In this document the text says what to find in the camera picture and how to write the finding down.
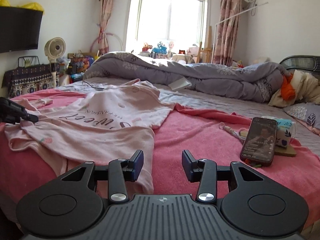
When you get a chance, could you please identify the light pink pajama garment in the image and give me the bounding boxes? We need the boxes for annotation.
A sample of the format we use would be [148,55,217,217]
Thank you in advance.
[4,80,174,193]

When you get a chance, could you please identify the patterned cloth covered cabinet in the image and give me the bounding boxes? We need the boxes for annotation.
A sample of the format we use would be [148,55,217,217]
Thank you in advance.
[1,63,60,98]

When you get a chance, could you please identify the smartphone in dark red case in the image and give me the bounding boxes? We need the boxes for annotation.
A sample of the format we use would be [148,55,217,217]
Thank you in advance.
[240,117,277,166]

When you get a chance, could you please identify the pink terry towel blanket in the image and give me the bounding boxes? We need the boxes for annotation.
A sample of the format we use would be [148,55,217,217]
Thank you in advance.
[1,105,319,226]

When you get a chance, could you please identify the lilac bed sheet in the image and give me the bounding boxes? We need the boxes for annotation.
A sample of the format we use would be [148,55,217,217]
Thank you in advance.
[58,77,320,155]

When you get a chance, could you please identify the white standing fan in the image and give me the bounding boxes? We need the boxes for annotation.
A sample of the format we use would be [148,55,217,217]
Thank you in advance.
[44,37,66,88]

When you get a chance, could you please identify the colourful toy box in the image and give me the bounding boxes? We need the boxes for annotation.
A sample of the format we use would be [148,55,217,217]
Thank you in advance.
[67,56,94,75]

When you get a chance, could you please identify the patterned tissue box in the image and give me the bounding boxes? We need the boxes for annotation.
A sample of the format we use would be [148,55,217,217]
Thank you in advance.
[276,118,295,148]

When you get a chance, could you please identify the white paper booklet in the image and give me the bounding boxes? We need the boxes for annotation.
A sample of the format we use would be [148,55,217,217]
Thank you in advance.
[168,77,192,91]

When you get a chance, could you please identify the grey patterned duvet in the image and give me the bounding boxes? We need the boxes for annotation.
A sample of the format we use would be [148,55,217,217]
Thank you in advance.
[83,52,289,103]

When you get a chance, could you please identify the yellow plastic bag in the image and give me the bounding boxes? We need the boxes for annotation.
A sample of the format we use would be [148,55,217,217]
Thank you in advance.
[0,0,44,12]

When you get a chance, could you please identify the orange cloth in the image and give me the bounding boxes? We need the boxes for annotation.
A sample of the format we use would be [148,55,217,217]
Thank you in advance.
[280,74,296,101]

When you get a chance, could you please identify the wooden easel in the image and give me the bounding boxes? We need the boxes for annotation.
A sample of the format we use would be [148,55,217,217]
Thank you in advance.
[196,26,213,63]

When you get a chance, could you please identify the blue plush toy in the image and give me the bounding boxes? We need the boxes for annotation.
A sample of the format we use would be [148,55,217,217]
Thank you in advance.
[152,42,167,54]

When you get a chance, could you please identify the cream pillow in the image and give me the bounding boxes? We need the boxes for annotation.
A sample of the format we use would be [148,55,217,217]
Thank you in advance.
[268,70,319,108]

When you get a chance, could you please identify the black metal headboard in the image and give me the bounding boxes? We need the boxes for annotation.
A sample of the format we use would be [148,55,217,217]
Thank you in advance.
[279,55,320,73]

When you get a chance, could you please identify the left pink floral curtain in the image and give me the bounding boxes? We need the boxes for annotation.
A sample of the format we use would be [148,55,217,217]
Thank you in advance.
[98,0,114,54]

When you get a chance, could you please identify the pink floral curtain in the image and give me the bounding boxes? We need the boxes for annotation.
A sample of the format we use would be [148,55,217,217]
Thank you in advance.
[98,0,114,54]
[213,0,242,66]

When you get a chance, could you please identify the right pink floral curtain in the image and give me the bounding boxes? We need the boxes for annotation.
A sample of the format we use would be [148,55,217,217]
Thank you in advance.
[213,0,242,66]

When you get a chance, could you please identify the pink phone strap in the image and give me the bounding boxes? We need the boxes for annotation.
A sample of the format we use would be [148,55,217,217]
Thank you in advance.
[218,121,249,143]

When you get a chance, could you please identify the black charging cable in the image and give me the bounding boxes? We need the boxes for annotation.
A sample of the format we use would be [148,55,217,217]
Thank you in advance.
[81,80,105,91]

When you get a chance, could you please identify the black wall television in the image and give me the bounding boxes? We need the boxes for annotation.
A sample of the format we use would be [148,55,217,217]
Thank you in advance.
[0,7,43,53]

